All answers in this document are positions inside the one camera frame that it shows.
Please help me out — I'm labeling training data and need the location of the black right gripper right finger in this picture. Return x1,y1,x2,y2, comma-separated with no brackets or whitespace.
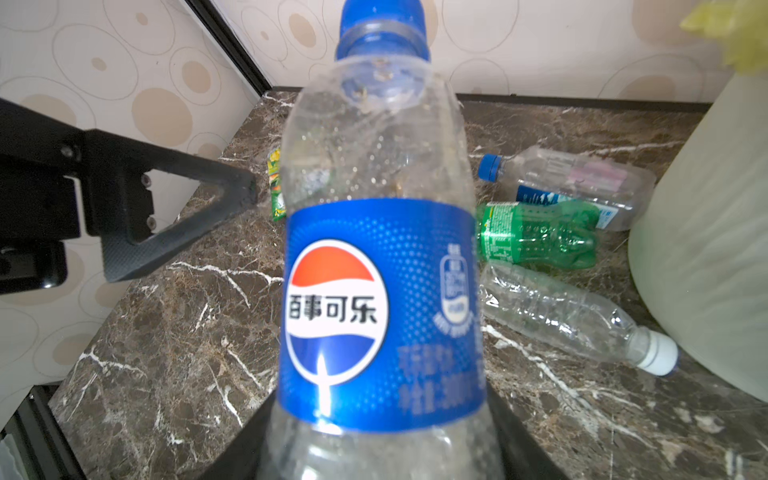
487,385,568,480

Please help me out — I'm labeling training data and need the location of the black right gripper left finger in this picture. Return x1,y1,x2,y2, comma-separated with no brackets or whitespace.
199,390,277,480

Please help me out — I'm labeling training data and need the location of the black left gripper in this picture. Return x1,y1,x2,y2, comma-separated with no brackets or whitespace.
1,100,258,294

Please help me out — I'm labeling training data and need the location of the clear bottle white cap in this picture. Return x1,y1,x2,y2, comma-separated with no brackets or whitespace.
479,262,679,376

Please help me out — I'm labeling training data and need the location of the clear Pepsi bottle blue label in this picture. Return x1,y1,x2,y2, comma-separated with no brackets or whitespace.
257,1,504,479

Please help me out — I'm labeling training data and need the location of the green bottle yellow cap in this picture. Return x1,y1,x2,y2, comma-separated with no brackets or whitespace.
476,201,600,270

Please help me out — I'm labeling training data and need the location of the clear bottle blue cap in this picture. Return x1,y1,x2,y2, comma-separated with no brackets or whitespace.
477,146,656,232

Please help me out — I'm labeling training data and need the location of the white plastic waste bin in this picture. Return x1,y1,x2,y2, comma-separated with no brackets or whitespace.
628,74,767,400

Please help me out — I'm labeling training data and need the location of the yellow plastic bin liner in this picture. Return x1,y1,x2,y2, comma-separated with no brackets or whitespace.
680,0,767,75

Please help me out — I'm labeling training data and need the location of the green Fox's candy bag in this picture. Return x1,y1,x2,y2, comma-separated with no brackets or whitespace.
267,148,286,221

